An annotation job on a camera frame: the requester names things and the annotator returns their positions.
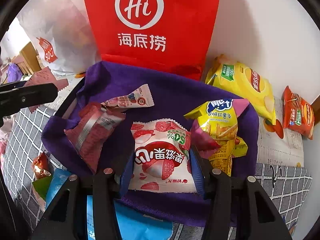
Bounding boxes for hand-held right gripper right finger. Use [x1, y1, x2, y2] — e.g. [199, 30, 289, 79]
[190, 145, 293, 240]

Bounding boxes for yellow chip bag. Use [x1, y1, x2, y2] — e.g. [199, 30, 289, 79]
[205, 55, 277, 125]

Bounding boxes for grey checked blanket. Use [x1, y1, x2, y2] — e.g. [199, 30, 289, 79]
[0, 105, 313, 233]

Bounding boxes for yellow blue-logo snack packet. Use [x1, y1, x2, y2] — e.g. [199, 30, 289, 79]
[184, 99, 248, 155]

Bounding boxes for purple cloth-lined tray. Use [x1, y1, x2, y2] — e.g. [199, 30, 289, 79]
[41, 61, 259, 228]

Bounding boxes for red paper bag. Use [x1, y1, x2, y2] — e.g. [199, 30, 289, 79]
[80, 0, 222, 80]

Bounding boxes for purple cloth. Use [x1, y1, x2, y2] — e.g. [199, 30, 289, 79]
[7, 64, 23, 83]

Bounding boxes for orange chip bag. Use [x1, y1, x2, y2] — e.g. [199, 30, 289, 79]
[282, 85, 315, 140]

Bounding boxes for white red fruit snack packet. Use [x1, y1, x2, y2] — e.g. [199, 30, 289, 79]
[130, 120, 198, 193]

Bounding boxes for red silver-seam snack packet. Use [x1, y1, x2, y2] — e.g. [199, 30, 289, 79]
[64, 102, 126, 174]

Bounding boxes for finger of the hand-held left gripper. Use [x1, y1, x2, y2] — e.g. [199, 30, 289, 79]
[0, 83, 59, 117]
[0, 81, 28, 92]

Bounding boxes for yellow printed snack packet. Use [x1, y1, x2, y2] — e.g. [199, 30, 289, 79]
[209, 140, 248, 175]

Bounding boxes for blue tissue pack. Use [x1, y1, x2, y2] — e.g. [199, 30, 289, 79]
[45, 168, 173, 240]

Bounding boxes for white plastic bag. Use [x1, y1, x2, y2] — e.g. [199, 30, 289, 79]
[16, 0, 100, 74]

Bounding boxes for small white berry packet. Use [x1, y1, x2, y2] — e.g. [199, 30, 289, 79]
[101, 84, 155, 108]

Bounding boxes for green snack packet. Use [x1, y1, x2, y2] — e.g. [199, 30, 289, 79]
[32, 175, 54, 202]

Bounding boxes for dull red serrated packet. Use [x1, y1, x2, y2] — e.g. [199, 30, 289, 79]
[25, 66, 69, 113]

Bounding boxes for red foil candy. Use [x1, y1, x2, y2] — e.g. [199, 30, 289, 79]
[32, 152, 52, 179]

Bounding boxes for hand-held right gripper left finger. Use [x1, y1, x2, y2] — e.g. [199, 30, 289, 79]
[31, 159, 133, 240]

